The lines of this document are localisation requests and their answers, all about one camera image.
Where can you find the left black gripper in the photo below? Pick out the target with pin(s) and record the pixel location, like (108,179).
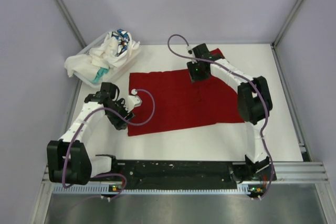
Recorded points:
(118,124)

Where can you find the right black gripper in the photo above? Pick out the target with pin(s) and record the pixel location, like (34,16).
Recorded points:
(195,77)

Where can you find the red t shirt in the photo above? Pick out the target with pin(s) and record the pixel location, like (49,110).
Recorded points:
(173,102)

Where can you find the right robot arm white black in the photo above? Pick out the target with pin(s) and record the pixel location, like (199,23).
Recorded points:
(254,102)

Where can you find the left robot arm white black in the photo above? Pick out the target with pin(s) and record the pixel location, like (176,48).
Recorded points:
(69,160)

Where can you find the white plastic basket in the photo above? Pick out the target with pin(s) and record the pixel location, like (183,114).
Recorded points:
(98,44)

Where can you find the white t shirt pile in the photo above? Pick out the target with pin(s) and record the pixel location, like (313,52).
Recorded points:
(89,68)

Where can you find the white printed t shirt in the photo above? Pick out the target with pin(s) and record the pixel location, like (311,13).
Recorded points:
(120,46)

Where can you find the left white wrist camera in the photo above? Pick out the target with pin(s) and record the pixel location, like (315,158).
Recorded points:
(132,100)

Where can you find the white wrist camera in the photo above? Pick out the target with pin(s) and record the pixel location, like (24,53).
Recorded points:
(189,50)
(132,100)

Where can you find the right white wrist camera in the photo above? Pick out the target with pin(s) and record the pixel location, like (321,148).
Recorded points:
(189,50)

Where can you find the right aluminium corner post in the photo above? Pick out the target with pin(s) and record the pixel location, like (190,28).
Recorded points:
(290,18)

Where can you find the aluminium corner post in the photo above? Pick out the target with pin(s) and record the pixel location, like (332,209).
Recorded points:
(70,22)
(290,18)

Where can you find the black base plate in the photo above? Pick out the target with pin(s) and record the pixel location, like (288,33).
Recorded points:
(142,174)

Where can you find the grey slotted cable duct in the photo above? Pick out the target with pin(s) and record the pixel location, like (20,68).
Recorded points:
(111,190)

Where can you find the left aluminium corner post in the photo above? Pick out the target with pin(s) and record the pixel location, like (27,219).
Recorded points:
(70,22)

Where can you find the aluminium frame rail front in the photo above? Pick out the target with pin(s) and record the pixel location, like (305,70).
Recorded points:
(291,172)

